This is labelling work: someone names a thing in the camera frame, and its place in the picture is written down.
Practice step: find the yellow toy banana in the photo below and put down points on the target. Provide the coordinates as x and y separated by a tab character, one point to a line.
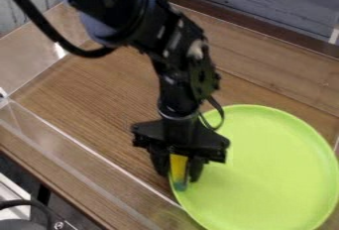
179	171

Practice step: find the green round plate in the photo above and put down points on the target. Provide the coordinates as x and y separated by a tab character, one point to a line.
278	184

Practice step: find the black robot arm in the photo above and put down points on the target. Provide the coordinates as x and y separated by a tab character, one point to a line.
151	26

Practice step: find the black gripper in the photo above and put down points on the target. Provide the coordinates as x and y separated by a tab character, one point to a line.
188	138

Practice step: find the black device under table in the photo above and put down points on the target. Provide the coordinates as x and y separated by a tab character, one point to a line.
39	211

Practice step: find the clear acrylic enclosure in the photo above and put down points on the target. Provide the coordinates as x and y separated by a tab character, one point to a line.
70	107

